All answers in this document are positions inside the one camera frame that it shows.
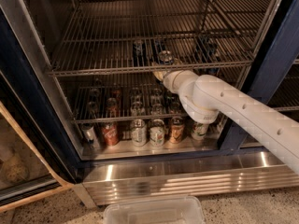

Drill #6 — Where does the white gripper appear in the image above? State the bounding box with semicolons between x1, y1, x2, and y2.
153;58;198;95

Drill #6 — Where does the blue pepsi can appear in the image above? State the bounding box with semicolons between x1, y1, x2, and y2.
158;50;174;65

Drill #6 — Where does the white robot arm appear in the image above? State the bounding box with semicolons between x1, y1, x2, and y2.
151;63;299;174

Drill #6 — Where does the dark can middle shelf left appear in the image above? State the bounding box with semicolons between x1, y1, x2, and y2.
133;39;146;67

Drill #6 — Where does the blue can middle shelf right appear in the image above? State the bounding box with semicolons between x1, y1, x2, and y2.
198;37;220;77

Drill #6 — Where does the silver can second row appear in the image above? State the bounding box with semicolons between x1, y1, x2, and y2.
130;102;146;116

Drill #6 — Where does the white green red can front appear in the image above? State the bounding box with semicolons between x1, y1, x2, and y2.
149;119;165;147

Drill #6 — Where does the orange brown can front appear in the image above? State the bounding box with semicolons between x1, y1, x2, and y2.
169;117;185;144

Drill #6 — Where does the red can second row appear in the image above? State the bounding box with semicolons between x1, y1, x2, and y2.
106;98;119;118

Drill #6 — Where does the white green can front right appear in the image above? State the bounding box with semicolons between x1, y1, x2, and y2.
191;122;208;140

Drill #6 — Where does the red cola can front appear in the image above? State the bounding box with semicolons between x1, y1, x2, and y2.
102;122;119;146

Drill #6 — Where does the silver can front left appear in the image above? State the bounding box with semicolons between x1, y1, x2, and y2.
80;123;100;149

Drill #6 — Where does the steel fridge base grille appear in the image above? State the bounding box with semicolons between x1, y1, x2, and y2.
74;151;299;208

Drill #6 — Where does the open glass fridge door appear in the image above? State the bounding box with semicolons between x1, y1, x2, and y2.
0;77;72;212

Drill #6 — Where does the clear plastic bin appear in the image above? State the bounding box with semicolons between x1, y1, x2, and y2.
104;196;206;224

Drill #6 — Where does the upper wire shelf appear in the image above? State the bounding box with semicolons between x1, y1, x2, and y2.
50;0;270;77

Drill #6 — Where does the wire shelf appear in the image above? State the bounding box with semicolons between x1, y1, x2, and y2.
59;66;244;125
50;0;270;77

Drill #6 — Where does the lower wire shelf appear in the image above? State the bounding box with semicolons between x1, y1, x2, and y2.
59;66;244;125

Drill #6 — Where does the blue fridge centre post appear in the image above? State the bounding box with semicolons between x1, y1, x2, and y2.
218;0;299;151

